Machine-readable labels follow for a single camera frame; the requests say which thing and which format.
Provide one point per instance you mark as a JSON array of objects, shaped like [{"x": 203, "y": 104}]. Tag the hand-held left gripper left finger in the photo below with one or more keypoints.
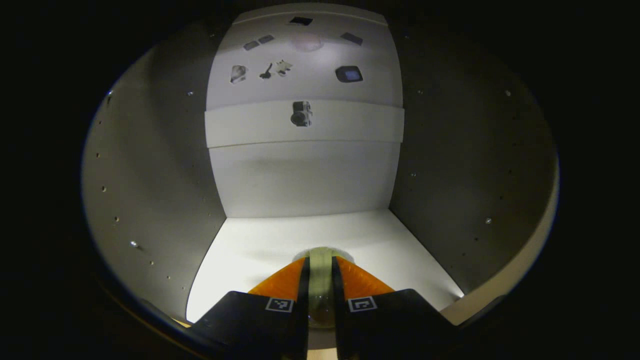
[{"x": 303, "y": 320}]

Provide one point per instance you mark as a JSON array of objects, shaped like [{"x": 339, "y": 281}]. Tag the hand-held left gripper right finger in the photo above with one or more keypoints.
[{"x": 339, "y": 325}]

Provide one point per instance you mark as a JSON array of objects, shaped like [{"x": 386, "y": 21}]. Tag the dark grey cabinet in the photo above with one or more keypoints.
[{"x": 150, "y": 175}]

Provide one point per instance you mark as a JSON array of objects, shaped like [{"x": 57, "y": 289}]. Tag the white cabinet shelf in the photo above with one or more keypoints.
[{"x": 250, "y": 250}]

